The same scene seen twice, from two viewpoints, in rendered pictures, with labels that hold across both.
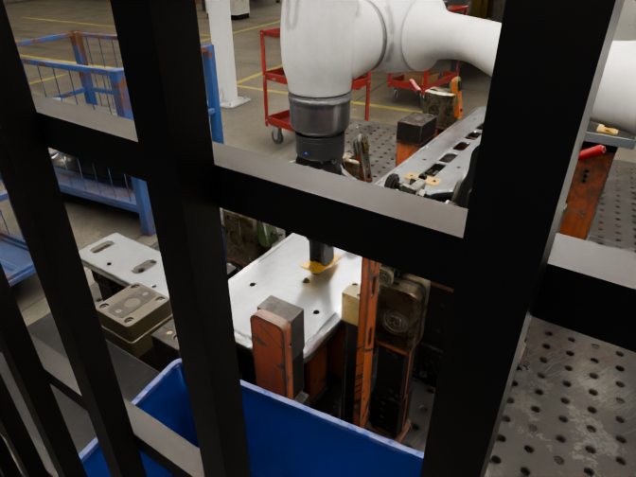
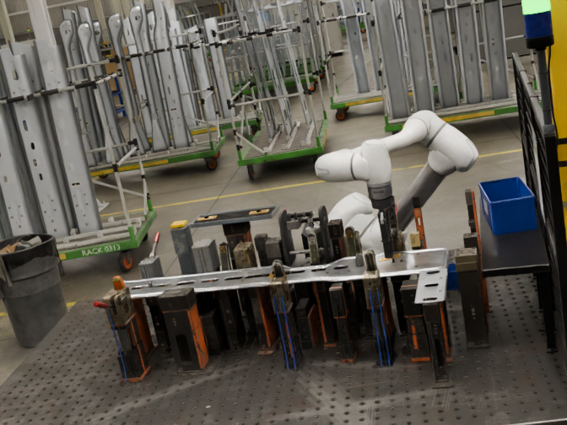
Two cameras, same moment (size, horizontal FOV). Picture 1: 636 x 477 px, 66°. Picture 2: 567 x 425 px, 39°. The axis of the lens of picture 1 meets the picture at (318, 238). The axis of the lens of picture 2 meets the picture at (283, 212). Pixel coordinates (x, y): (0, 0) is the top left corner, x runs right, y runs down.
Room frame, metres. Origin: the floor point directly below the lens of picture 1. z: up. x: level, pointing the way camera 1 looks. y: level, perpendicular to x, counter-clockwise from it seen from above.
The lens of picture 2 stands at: (1.94, 2.62, 2.05)
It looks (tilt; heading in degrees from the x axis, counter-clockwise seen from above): 15 degrees down; 252
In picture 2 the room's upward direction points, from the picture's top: 11 degrees counter-clockwise
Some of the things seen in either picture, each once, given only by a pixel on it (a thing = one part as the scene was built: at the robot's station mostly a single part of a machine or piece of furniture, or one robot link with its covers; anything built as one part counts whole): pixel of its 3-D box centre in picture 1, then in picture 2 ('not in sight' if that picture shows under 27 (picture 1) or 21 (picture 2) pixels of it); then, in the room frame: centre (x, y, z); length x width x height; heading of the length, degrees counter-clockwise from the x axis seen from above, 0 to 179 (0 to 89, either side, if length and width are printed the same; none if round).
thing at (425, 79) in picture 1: (425, 52); not in sight; (5.39, -1.12, 0.49); 0.81 x 0.46 x 0.97; 141
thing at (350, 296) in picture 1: (352, 378); (420, 277); (0.57, -0.06, 0.88); 0.04 x 0.04 x 0.36; 56
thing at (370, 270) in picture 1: (363, 364); (424, 257); (0.53, -0.07, 0.95); 0.03 x 0.01 x 0.50; 146
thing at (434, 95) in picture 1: (435, 141); (126, 334); (1.68, -0.42, 0.88); 0.15 x 0.11 x 0.36; 56
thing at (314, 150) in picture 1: (320, 157); (382, 208); (0.71, 0.00, 1.21); 0.08 x 0.07 x 0.09; 56
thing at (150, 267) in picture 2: not in sight; (158, 298); (1.49, -0.72, 0.88); 0.11 x 0.10 x 0.36; 56
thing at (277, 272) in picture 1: (422, 177); (269, 276); (1.11, -0.26, 1.00); 1.38 x 0.22 x 0.02; 146
